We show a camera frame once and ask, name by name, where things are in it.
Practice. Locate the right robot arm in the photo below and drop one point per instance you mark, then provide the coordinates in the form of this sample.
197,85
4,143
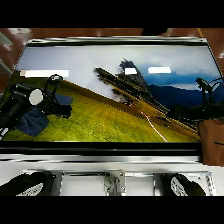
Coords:
186,186

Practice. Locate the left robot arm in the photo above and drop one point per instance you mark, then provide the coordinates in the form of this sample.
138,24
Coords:
16,100

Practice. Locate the navy blue T-shirt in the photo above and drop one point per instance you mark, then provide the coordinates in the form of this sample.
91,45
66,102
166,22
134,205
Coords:
33,121

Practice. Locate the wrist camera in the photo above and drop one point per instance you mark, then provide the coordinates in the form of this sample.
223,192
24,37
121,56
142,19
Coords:
55,80
203,85

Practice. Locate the brown garment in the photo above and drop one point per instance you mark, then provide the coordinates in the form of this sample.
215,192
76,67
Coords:
211,143

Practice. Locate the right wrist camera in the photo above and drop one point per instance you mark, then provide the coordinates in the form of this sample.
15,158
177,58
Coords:
203,85

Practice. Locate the silver frame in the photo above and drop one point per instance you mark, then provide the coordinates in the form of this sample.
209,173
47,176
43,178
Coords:
115,183

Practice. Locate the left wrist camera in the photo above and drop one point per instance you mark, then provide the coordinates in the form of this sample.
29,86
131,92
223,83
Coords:
55,80

